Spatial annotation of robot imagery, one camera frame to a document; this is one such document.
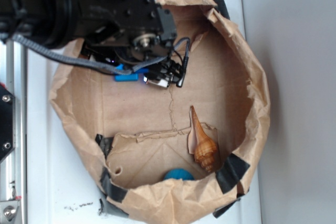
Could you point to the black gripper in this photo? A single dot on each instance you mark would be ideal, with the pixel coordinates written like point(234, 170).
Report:
point(141, 27)

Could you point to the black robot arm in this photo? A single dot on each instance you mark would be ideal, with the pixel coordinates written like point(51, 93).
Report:
point(48, 28)

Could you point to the white tray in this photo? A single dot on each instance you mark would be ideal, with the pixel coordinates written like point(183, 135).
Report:
point(59, 189)

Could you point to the blue ball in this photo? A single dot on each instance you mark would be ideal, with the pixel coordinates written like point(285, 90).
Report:
point(178, 173)

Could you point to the aluminium frame rail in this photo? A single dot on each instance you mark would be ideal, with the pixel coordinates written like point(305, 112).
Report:
point(13, 168)

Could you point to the blue rectangular block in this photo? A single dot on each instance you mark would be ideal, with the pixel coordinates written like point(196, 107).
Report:
point(131, 77)

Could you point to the brown paper bag bin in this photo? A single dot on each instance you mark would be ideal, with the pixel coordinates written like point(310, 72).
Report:
point(130, 134)

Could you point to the brown spiral seashell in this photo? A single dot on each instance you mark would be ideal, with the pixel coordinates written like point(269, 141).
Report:
point(200, 144)

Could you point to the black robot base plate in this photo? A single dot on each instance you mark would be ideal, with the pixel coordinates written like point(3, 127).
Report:
point(6, 123)

